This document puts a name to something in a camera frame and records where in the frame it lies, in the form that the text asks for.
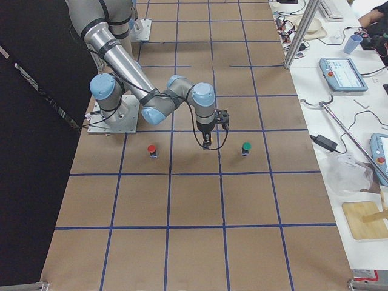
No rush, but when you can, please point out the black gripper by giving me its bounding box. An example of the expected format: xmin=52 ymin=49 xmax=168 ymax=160
xmin=196 ymin=117 xmax=215 ymax=149

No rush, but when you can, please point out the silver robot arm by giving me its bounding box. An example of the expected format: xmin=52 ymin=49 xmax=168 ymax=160
xmin=66 ymin=1 xmax=217 ymax=150
xmin=129 ymin=0 xmax=143 ymax=33

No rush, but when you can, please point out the green push button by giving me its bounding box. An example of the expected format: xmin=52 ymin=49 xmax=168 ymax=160
xmin=241 ymin=142 xmax=252 ymax=156

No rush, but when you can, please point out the red push button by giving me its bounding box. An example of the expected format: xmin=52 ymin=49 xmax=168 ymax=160
xmin=147 ymin=144 xmax=158 ymax=159

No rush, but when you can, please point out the wooden board stand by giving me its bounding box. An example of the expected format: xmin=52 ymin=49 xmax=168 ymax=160
xmin=342 ymin=192 xmax=387 ymax=240

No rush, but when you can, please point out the black power adapter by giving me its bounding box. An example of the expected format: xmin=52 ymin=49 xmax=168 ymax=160
xmin=313 ymin=135 xmax=338 ymax=152

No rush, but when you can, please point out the metal walking cane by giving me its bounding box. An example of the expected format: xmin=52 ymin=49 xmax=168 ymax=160
xmin=300 ymin=95 xmax=387 ymax=182

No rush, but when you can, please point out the clear plastic bag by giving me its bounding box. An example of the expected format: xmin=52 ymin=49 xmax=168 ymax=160
xmin=324 ymin=153 xmax=373 ymax=195

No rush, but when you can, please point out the blue teach pendant upper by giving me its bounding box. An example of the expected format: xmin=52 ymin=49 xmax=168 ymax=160
xmin=319 ymin=58 xmax=368 ymax=92

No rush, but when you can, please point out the blue teach pendant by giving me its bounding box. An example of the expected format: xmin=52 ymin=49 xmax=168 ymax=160
xmin=319 ymin=58 xmax=368 ymax=92
xmin=370 ymin=133 xmax=387 ymax=176

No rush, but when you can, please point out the beige tray with bowl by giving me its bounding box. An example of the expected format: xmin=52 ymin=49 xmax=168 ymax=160
xmin=286 ymin=15 xmax=327 ymax=41

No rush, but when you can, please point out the blue teach pendant lower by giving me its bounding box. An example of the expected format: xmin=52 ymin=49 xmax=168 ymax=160
xmin=370 ymin=133 xmax=387 ymax=176

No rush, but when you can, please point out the white keyboard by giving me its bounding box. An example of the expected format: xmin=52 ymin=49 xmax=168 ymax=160
xmin=318 ymin=0 xmax=344 ymax=22

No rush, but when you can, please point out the light blue plastic cup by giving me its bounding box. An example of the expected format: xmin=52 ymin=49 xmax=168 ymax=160
xmin=343 ymin=34 xmax=363 ymax=54

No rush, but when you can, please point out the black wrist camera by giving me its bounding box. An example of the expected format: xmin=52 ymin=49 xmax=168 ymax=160
xmin=215 ymin=109 xmax=229 ymax=130

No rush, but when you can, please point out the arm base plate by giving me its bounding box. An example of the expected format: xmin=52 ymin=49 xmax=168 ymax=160
xmin=130 ymin=18 xmax=152 ymax=42
xmin=87 ymin=94 xmax=140 ymax=134

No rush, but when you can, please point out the aluminium frame post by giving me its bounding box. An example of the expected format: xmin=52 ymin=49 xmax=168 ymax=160
xmin=284 ymin=0 xmax=321 ymax=69

